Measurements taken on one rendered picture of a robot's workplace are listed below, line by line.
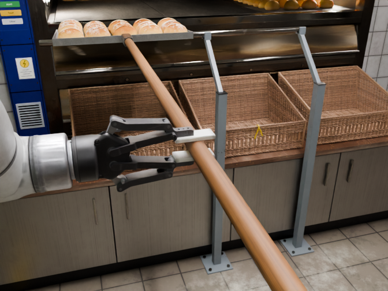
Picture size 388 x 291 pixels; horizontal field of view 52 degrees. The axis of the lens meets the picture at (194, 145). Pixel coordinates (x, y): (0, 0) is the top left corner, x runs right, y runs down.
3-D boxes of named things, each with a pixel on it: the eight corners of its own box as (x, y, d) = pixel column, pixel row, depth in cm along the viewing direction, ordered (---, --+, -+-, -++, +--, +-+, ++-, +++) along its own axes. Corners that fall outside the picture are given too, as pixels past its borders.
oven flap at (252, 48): (56, 76, 205) (50, 35, 203) (355, 54, 250) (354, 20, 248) (55, 75, 201) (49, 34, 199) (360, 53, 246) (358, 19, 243)
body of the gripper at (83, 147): (68, 126, 65) (125, 120, 68) (75, 171, 69) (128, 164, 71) (68, 145, 59) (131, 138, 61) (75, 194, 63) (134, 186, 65)
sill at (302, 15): (48, 30, 201) (47, 22, 200) (355, 15, 246) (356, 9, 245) (48, 32, 196) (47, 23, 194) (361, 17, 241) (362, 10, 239)
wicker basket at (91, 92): (73, 136, 220) (66, 88, 208) (172, 125, 235) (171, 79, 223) (76, 179, 178) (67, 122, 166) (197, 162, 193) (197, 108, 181)
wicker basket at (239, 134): (177, 125, 235) (176, 79, 223) (265, 115, 249) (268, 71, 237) (200, 162, 193) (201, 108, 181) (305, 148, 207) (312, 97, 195)
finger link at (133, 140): (108, 148, 67) (106, 141, 66) (172, 131, 69) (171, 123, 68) (110, 159, 64) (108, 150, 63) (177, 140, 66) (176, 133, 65)
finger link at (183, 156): (175, 159, 68) (175, 163, 68) (215, 155, 69) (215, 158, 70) (171, 151, 70) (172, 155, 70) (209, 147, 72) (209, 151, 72)
